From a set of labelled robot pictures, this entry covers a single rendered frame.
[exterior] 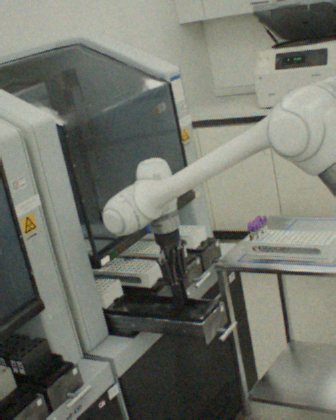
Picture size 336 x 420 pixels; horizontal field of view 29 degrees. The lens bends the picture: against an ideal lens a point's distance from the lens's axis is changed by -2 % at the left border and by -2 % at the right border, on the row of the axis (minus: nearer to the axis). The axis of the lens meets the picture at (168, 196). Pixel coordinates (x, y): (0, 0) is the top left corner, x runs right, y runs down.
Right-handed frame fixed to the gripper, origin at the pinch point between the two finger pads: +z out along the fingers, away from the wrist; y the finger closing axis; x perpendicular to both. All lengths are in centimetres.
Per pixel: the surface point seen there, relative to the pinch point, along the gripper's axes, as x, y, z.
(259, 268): 16.3, -22.7, 2.5
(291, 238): 24.4, -32.6, -3.7
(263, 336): -32, -109, 85
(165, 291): -11.2, -8.5, 5.2
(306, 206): -46, -224, 59
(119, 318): -15.9, 11.3, 4.7
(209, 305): 11.2, 2.5, 2.5
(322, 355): 20, -56, 56
